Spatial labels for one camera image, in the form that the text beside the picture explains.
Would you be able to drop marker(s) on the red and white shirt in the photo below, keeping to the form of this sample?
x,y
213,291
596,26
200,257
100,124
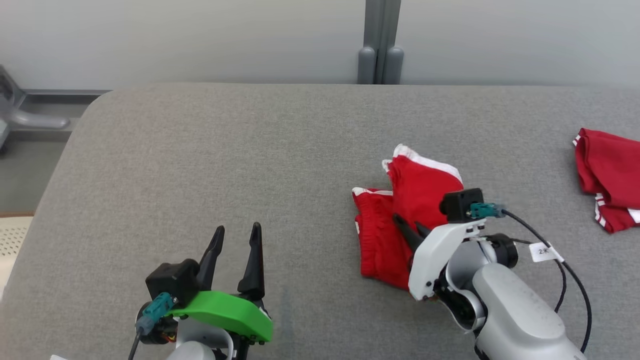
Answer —
x,y
420,190

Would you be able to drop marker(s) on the cream perforated laundry basket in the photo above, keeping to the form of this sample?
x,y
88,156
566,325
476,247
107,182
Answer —
x,y
12,240

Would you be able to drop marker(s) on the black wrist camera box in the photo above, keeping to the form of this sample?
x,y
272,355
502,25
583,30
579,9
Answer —
x,y
172,282
460,205

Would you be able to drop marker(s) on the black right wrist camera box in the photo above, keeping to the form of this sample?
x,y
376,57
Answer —
x,y
460,205

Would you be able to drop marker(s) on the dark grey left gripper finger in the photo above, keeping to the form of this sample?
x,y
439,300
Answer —
x,y
254,270
211,260

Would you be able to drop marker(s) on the grey partition post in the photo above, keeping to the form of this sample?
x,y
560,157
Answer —
x,y
381,30

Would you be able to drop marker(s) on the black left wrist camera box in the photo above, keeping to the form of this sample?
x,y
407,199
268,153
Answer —
x,y
172,282

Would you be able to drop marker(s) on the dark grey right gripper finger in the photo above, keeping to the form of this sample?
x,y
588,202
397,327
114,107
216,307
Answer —
x,y
410,235
424,230

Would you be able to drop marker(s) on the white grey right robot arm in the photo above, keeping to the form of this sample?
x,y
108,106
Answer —
x,y
515,315

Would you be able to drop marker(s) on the red jersey with white sleeves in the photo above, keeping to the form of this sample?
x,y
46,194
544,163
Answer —
x,y
605,165

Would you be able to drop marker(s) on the grey wall base rail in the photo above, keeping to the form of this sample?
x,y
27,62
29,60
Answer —
x,y
65,95

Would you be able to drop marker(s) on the grey metal stand foot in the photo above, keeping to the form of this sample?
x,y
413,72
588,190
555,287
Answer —
x,y
35,120

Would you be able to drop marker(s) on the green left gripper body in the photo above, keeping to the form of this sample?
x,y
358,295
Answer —
x,y
230,312

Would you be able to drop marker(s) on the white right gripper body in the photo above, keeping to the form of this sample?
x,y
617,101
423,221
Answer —
x,y
435,255

